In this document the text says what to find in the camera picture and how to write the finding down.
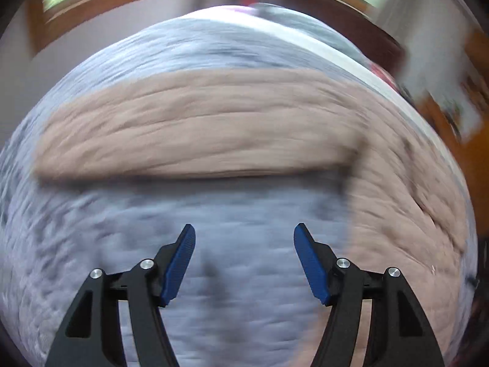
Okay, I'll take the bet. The beige quilted down jacket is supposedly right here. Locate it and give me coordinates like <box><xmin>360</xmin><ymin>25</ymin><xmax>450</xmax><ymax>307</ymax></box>
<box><xmin>34</xmin><ymin>68</ymin><xmax>473</xmax><ymax>366</ymax></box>

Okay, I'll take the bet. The grey quilted bedspread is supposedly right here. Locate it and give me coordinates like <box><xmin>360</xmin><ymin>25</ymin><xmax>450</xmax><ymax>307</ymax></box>
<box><xmin>1</xmin><ymin>4</ymin><xmax>476</xmax><ymax>366</ymax></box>

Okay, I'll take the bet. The orange wooden wardrobe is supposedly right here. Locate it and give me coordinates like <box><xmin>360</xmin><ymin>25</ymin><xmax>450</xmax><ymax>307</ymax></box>
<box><xmin>418</xmin><ymin>30</ymin><xmax>488</xmax><ymax>238</ymax></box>

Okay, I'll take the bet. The red patterned cloth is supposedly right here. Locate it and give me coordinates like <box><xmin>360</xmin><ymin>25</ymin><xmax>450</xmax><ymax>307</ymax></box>
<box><xmin>370</xmin><ymin>61</ymin><xmax>399</xmax><ymax>93</ymax></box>

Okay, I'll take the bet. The dark wooden headboard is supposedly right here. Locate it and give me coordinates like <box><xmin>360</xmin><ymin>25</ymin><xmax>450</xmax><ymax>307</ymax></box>
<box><xmin>284</xmin><ymin>0</ymin><xmax>406</xmax><ymax>77</ymax></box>

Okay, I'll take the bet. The grey pillow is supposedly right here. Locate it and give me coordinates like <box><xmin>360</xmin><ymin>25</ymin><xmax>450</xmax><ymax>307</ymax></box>
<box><xmin>252</xmin><ymin>2</ymin><xmax>370</xmax><ymax>66</ymax></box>

